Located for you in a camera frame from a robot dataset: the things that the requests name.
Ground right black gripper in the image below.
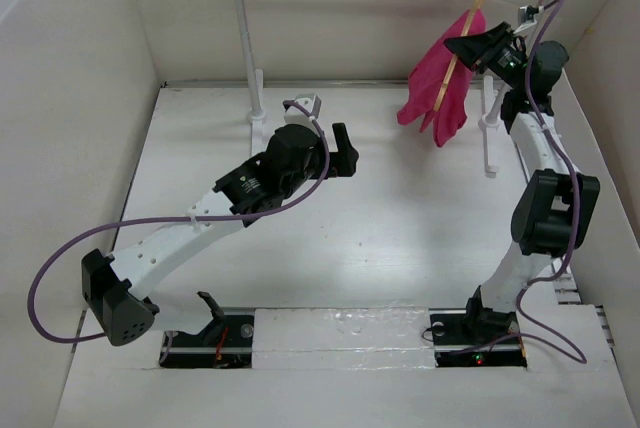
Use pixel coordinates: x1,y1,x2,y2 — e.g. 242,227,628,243
446,19,529,91

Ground pink trousers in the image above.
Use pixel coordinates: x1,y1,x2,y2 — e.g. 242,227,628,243
397,10,486,148

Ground wooden clothes hanger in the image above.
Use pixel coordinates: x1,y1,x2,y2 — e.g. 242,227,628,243
433,0,496,112

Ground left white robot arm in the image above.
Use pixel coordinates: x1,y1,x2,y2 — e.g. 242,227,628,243
81,123,359,347

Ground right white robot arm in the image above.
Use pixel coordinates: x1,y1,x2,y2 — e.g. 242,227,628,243
444,22,600,343

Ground white foam block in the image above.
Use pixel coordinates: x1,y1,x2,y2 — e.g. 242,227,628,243
252,307,435,371

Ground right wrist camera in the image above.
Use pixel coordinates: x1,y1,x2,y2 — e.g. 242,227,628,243
514,5,545,35

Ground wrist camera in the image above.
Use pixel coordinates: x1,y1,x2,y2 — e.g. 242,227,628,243
514,5,545,35
283,93,322,129

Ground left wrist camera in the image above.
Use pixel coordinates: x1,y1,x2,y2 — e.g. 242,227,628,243
283,93,322,129

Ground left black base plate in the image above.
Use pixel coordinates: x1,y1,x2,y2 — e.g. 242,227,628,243
159,311,255,370

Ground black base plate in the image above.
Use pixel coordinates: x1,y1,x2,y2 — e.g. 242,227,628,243
159,311,255,370
422,309,527,369

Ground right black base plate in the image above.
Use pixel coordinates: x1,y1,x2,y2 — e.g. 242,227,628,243
422,309,527,369

